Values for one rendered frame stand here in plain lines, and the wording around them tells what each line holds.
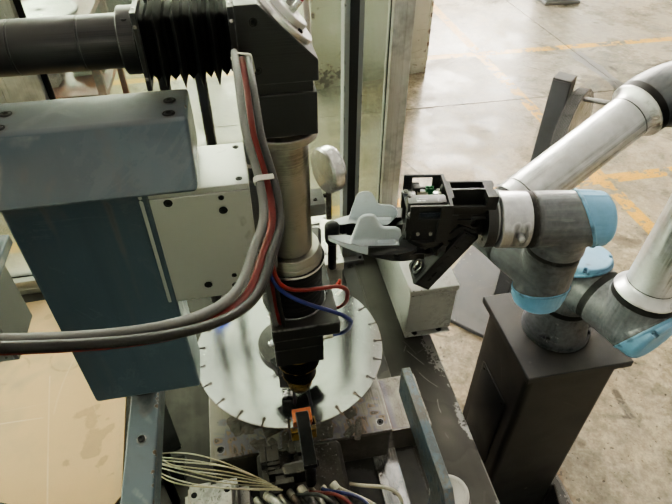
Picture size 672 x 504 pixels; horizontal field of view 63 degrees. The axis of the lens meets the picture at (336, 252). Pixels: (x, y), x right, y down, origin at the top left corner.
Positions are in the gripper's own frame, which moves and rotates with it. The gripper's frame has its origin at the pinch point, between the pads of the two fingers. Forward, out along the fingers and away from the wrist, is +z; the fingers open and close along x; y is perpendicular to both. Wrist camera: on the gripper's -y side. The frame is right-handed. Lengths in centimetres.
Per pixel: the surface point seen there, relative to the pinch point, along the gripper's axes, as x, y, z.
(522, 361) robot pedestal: -17, -51, -41
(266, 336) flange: -7.8, -29.6, 12.5
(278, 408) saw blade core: 6.3, -30.6, 9.8
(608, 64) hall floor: -349, -126, -220
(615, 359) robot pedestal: -17, -51, -61
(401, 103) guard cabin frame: -55, -9, -16
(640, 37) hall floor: -403, -127, -269
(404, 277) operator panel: -28.7, -36.1, -15.3
